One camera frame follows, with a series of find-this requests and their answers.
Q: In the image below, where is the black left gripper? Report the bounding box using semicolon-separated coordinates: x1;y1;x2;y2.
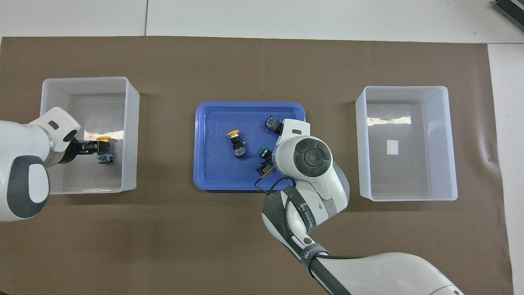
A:
57;138;100;164

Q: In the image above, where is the yellow push button switch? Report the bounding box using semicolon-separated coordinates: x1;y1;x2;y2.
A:
97;136;114;165
227;130;247;159

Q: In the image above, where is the blue plastic tray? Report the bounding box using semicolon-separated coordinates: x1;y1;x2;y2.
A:
193;102;307;192

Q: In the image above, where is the translucent white plastic box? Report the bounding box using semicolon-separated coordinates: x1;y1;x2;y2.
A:
40;77;140;194
355;86;458;202

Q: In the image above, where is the brown paper table mat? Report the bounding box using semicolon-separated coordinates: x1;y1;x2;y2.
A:
0;36;514;295

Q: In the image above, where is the dark grey ribbed device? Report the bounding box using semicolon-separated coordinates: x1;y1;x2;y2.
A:
493;0;524;21

